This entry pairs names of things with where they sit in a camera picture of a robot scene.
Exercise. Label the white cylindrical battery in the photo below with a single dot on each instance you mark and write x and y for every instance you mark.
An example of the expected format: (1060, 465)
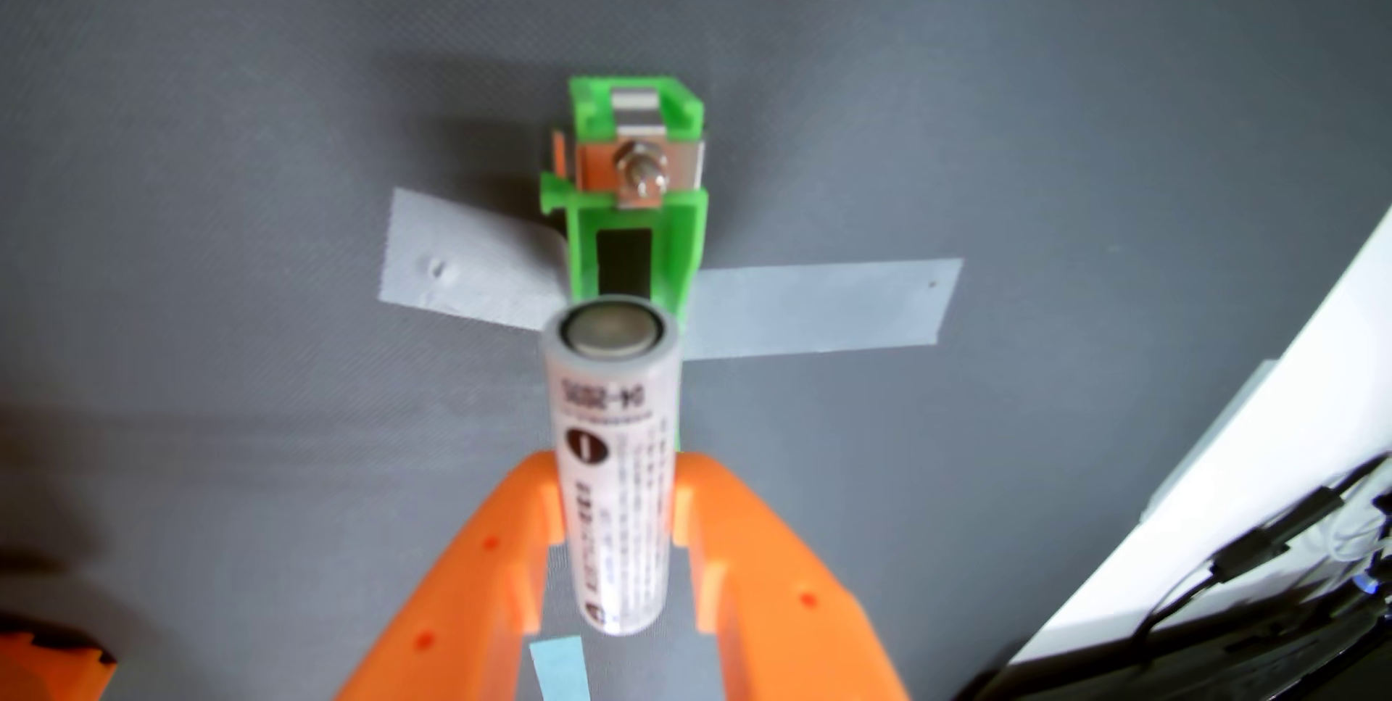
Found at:
(615, 484)

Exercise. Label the green battery holder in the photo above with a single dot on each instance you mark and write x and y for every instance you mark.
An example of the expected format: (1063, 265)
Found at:
(582, 233)

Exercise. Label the light blue paper marker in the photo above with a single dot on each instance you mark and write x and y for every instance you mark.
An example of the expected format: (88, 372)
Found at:
(560, 674)

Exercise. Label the dark grey mat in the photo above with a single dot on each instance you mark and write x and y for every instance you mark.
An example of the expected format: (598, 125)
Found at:
(218, 136)

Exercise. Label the translucent tape strip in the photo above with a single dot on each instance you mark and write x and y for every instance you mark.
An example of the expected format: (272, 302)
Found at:
(816, 310)

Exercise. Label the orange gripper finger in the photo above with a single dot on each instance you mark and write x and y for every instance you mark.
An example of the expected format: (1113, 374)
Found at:
(468, 592)
(783, 614)

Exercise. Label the orange robot part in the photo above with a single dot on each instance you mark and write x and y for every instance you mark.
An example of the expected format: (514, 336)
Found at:
(44, 674)

